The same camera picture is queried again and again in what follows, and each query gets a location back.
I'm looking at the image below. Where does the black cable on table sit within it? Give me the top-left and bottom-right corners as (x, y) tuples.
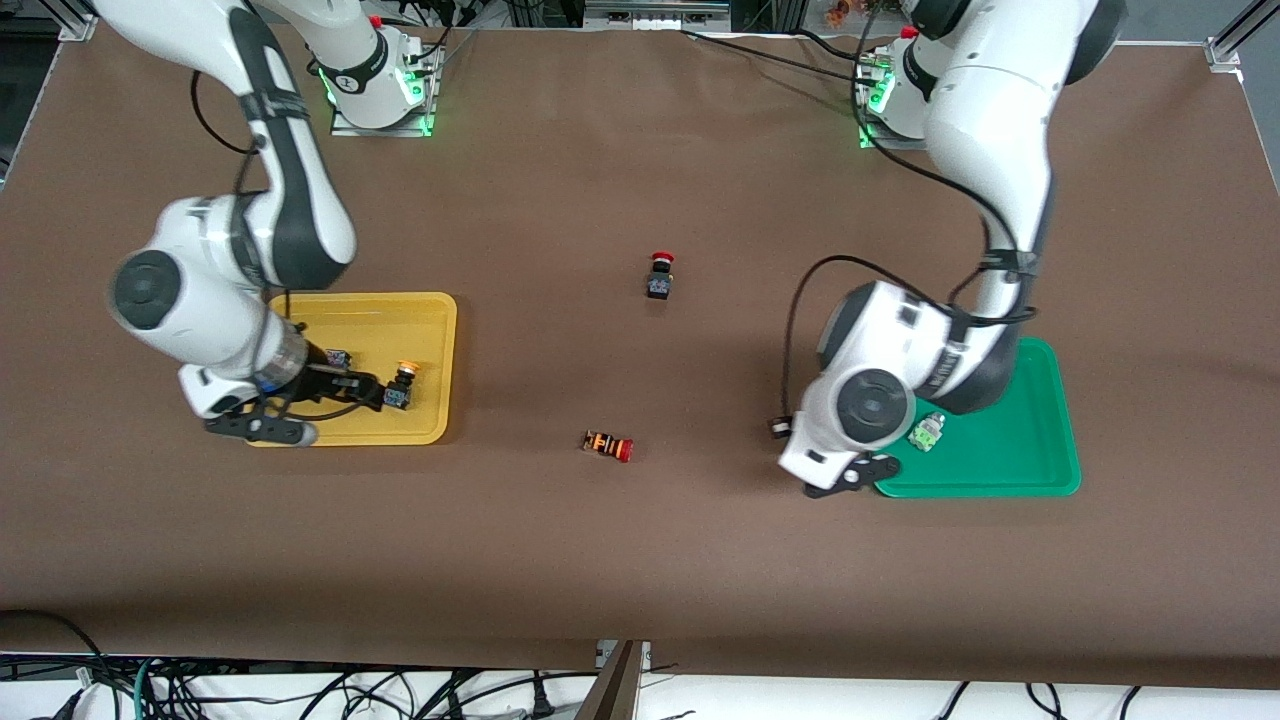
(680, 28), (881, 86)

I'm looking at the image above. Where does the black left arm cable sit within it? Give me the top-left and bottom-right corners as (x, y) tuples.
(785, 30), (1041, 431)

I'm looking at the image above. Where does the yellow plastic tray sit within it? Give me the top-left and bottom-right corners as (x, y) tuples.
(245, 292), (459, 448)

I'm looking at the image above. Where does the green plastic tray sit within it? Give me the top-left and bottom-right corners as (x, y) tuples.
(875, 337), (1083, 499)

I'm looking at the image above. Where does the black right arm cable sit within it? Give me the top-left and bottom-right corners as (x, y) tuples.
(190, 70), (301, 336)

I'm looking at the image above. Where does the aluminium frame corner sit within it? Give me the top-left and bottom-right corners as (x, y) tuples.
(1205, 0), (1280, 71)
(55, 0), (99, 43)

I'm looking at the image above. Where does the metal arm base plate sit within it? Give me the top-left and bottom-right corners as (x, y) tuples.
(330, 45), (438, 138)
(858, 50), (931, 151)

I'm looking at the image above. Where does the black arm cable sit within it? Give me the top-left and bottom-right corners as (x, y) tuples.
(785, 30), (1041, 431)
(190, 70), (301, 336)

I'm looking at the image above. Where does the aluminium frame post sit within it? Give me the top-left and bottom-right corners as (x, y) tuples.
(575, 640), (651, 720)

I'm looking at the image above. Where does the brown table cover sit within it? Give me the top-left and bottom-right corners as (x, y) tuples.
(0, 20), (1280, 691)

